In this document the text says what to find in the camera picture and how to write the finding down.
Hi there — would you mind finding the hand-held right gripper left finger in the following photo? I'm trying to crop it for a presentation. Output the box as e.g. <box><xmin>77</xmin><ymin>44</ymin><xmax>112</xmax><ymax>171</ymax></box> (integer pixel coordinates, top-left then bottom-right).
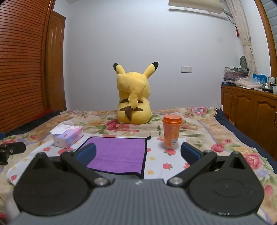
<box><xmin>28</xmin><ymin>143</ymin><xmax>110</xmax><ymax>188</ymax></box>

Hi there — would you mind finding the wooden window frame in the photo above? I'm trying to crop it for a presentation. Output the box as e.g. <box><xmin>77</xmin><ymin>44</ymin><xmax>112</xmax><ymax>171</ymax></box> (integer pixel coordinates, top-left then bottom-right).
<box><xmin>254</xmin><ymin>0</ymin><xmax>277</xmax><ymax>78</ymax></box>

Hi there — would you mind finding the purple towel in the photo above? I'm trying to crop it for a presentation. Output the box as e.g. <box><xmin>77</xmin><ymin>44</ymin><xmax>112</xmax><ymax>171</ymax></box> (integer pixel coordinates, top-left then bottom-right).
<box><xmin>75</xmin><ymin>136</ymin><xmax>152</xmax><ymax>179</ymax></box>

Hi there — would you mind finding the white fruit print cloth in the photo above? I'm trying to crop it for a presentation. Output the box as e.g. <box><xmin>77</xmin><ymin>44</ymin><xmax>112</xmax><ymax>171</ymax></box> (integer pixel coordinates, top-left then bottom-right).
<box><xmin>6</xmin><ymin>133</ymin><xmax>192</xmax><ymax>184</ymax></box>

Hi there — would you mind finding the wooden door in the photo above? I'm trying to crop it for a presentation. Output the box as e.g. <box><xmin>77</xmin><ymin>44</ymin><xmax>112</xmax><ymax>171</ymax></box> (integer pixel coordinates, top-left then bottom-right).
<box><xmin>44</xmin><ymin>11</ymin><xmax>67</xmax><ymax>112</ymax></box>

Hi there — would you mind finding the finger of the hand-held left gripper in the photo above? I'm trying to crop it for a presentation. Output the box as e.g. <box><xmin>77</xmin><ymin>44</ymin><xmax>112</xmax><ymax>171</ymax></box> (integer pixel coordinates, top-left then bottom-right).
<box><xmin>0</xmin><ymin>142</ymin><xmax>26</xmax><ymax>166</ymax></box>

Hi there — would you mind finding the yellow plush toy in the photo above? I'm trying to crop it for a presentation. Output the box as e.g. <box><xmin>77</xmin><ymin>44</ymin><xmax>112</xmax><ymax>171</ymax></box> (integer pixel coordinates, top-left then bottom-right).
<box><xmin>113</xmin><ymin>62</ymin><xmax>159</xmax><ymax>125</ymax></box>

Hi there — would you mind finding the beige patterned curtain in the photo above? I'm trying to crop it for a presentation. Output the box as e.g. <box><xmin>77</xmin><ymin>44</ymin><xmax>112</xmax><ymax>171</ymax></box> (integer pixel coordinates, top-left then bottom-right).
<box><xmin>225</xmin><ymin>0</ymin><xmax>258</xmax><ymax>76</ymax></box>

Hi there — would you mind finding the wooden slatted wardrobe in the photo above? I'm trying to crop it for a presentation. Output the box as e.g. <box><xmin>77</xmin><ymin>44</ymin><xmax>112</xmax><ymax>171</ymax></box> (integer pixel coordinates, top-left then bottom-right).
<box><xmin>0</xmin><ymin>0</ymin><xmax>55</xmax><ymax>134</ymax></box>

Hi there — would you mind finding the orange plastic cup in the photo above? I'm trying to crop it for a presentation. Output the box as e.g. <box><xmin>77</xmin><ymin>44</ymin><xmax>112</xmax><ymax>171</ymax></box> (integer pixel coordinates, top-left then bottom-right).
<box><xmin>163</xmin><ymin>115</ymin><xmax>182</xmax><ymax>150</ymax></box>

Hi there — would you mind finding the wooden cabinet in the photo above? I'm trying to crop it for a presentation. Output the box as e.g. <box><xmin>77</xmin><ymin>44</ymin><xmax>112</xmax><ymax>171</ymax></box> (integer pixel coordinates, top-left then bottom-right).
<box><xmin>220</xmin><ymin>85</ymin><xmax>277</xmax><ymax>154</ymax></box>

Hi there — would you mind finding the stack of folded cloths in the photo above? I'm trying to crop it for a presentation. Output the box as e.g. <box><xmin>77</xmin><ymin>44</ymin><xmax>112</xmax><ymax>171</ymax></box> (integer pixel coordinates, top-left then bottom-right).
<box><xmin>223</xmin><ymin>67</ymin><xmax>249</xmax><ymax>83</ymax></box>

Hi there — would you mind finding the group of small bottles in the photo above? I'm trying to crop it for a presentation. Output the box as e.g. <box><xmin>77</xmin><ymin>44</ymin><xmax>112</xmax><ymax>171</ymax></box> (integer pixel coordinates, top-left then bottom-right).
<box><xmin>267</xmin><ymin>76</ymin><xmax>277</xmax><ymax>94</ymax></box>

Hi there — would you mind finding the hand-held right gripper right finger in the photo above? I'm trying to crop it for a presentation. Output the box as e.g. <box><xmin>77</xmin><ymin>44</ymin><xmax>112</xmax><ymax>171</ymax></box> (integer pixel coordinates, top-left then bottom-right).
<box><xmin>167</xmin><ymin>142</ymin><xmax>249</xmax><ymax>187</ymax></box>

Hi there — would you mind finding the white air conditioner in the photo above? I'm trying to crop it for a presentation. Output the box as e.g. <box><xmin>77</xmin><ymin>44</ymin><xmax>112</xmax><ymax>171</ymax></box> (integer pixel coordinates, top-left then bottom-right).
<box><xmin>168</xmin><ymin>0</ymin><xmax>227</xmax><ymax>14</ymax></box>

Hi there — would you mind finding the pink plastic bag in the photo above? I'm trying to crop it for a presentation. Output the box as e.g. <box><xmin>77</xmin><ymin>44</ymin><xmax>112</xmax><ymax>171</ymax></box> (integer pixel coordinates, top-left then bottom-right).
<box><xmin>235</xmin><ymin>77</ymin><xmax>263</xmax><ymax>89</ymax></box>

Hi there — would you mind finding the tissue box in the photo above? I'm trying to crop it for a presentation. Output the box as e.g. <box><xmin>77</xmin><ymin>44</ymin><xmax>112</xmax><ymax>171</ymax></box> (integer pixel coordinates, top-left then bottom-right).
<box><xmin>50</xmin><ymin>121</ymin><xmax>84</xmax><ymax>149</ymax></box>

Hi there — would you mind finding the blue box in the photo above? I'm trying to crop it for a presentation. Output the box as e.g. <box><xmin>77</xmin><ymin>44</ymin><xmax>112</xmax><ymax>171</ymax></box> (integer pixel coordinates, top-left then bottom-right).
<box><xmin>252</xmin><ymin>74</ymin><xmax>267</xmax><ymax>85</ymax></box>

